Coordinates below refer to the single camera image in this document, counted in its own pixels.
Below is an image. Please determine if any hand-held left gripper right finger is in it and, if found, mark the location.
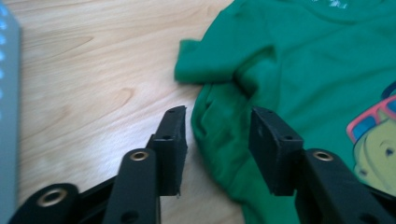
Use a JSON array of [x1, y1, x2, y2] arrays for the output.
[[247, 105, 304, 197]]

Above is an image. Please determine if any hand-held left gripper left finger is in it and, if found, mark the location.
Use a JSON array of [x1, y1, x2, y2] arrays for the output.
[[146, 105, 189, 198]]

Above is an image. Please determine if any green printed t-shirt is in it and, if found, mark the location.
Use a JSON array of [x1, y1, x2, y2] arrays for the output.
[[173, 0, 396, 224]]

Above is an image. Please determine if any light blue plastic basket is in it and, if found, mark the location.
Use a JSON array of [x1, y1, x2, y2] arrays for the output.
[[0, 3, 22, 220]]

